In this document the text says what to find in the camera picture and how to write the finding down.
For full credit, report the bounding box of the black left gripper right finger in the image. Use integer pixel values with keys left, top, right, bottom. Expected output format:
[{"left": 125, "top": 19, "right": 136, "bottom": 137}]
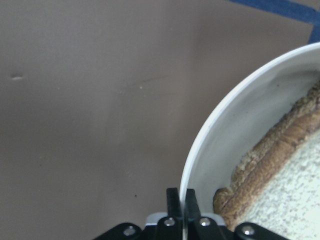
[{"left": 185, "top": 188, "right": 208, "bottom": 240}]

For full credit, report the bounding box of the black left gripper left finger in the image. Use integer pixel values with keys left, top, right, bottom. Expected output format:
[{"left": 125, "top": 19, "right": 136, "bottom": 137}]
[{"left": 166, "top": 187, "right": 183, "bottom": 240}]

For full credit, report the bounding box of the bread slice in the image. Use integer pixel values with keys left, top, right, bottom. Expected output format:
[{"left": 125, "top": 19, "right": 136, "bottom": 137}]
[
  {"left": 215, "top": 131, "right": 320, "bottom": 240},
  {"left": 213, "top": 83, "right": 320, "bottom": 214}
]

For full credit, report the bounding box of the white round plate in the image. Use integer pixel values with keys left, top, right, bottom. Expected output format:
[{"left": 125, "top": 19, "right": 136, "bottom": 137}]
[{"left": 179, "top": 41, "right": 320, "bottom": 240}]

